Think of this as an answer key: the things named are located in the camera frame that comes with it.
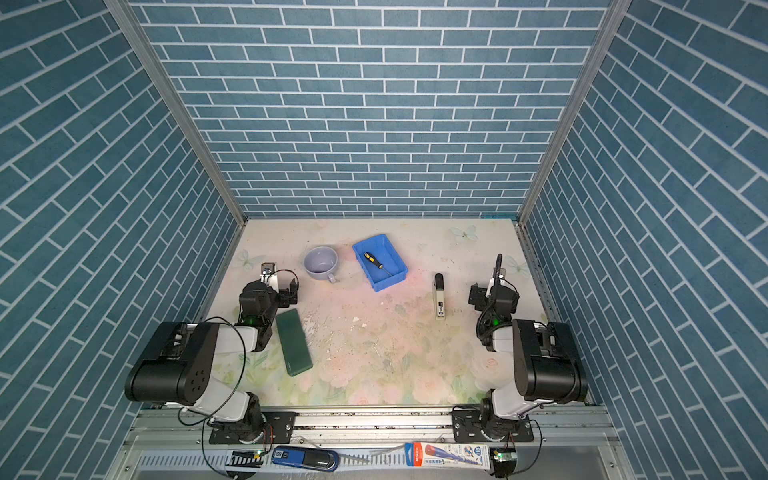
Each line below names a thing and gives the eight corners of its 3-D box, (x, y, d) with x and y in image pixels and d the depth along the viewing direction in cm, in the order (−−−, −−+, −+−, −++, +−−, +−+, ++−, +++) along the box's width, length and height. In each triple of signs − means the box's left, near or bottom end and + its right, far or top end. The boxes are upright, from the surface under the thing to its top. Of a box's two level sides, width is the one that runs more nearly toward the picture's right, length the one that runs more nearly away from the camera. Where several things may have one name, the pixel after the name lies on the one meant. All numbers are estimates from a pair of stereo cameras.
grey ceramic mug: (303, 287, 101) (298, 276, 96) (310, 257, 110) (306, 246, 105) (335, 287, 102) (332, 276, 97) (340, 257, 110) (337, 246, 105)
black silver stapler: (436, 319, 95) (438, 311, 91) (434, 281, 104) (436, 272, 100) (443, 319, 95) (446, 311, 91) (441, 281, 104) (443, 273, 100)
